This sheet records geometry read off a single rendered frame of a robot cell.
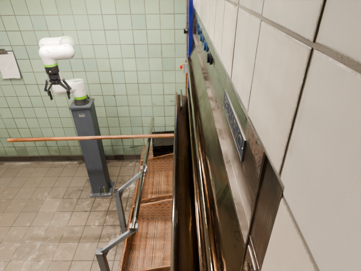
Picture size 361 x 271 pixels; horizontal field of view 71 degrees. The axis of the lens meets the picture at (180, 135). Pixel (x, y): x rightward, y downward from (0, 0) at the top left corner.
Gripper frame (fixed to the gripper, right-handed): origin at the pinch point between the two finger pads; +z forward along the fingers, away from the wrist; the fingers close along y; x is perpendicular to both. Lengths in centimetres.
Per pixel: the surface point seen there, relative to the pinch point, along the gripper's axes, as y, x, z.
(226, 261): -89, 164, -30
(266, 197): -90, 173, -59
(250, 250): -90, 172, -46
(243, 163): -93, 157, -52
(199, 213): -91, 127, -1
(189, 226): -87, 127, 6
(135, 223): -60, 104, 29
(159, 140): -76, -28, 65
